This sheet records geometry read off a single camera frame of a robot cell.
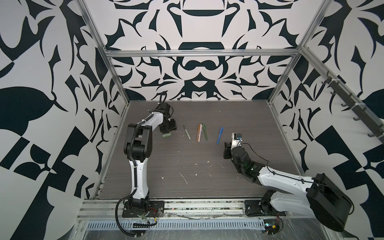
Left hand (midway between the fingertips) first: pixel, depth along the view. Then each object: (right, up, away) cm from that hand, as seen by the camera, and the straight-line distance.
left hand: (173, 127), depth 102 cm
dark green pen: (+22, -7, -2) cm, 23 cm away
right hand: (+32, -7, -17) cm, 37 cm away
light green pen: (+9, -4, 0) cm, 10 cm away
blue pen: (+31, -5, 0) cm, 31 cm away
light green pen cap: (-5, -5, -2) cm, 8 cm away
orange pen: (+16, -3, 0) cm, 17 cm away
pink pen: (+18, -2, +2) cm, 19 cm away
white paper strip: (+9, -29, -19) cm, 36 cm away
